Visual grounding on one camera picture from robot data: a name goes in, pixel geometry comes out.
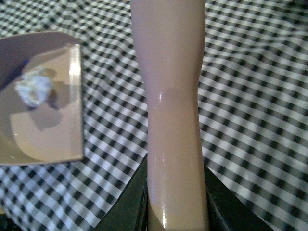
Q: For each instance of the beige plastic dustpan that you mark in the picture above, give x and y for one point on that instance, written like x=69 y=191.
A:
x=53 y=131

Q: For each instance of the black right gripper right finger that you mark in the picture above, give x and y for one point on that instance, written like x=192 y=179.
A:
x=226 y=212

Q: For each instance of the checkered bed sheet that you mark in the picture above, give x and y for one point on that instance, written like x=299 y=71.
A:
x=253 y=110

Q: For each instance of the beige hand brush black bristles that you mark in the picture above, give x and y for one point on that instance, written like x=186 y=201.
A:
x=169 y=40

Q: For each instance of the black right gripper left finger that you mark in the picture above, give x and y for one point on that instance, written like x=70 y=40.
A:
x=130 y=212

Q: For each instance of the clear plastic trash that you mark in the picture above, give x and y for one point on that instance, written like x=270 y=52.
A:
x=35 y=87

